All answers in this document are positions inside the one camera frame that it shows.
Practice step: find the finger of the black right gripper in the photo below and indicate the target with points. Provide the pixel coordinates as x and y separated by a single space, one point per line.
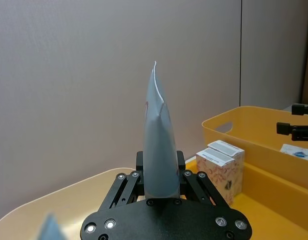
297 131
303 109

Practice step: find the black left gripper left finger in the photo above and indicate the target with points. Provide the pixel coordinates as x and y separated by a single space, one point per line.
118 190

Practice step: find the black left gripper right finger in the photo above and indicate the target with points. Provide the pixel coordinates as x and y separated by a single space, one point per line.
201 187

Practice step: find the grey-blue plastic pouch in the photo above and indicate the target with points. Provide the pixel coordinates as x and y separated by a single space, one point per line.
51 228
159 150

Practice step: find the white packet with blue print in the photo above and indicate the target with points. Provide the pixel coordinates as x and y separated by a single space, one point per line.
297 151

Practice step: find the white box with red pattern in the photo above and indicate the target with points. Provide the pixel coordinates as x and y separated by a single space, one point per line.
237 162
218 175

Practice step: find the yellow plastic tray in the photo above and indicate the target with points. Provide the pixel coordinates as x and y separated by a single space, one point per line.
268 200

